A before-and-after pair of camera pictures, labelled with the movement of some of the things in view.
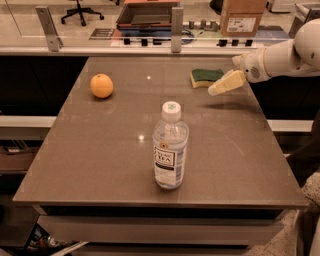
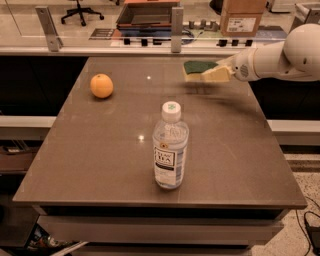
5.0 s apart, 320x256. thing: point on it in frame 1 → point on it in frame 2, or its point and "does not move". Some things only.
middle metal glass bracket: (177, 28) does not move
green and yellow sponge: (205, 77) → (194, 68)
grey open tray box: (146, 14) does not move
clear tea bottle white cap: (170, 142) does not move
